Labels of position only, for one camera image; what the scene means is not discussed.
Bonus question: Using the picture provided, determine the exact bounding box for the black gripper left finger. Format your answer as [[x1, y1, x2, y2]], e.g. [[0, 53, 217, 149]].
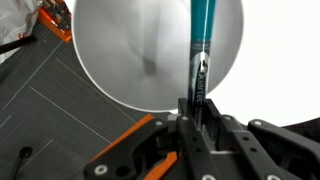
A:
[[83, 97, 221, 180]]

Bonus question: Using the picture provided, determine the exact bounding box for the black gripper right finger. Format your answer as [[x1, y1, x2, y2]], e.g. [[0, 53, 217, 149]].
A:
[[201, 98, 320, 180]]

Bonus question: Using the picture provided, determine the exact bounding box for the teal marker pen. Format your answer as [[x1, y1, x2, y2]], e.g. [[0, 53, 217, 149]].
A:
[[186, 0, 218, 132]]

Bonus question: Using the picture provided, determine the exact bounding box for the grey round bowl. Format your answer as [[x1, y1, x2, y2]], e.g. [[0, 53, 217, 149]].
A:
[[70, 0, 245, 113]]

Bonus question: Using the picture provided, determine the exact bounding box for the orange black bar clamp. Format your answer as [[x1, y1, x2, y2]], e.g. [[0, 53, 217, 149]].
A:
[[0, 0, 73, 55], [89, 113, 179, 180]]

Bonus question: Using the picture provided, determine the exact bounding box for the black knobbed rod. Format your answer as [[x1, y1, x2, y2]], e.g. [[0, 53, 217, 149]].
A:
[[9, 145, 35, 180]]

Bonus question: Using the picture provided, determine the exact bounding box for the white plastic bag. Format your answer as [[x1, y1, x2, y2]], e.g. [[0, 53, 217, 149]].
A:
[[0, 0, 45, 65]]

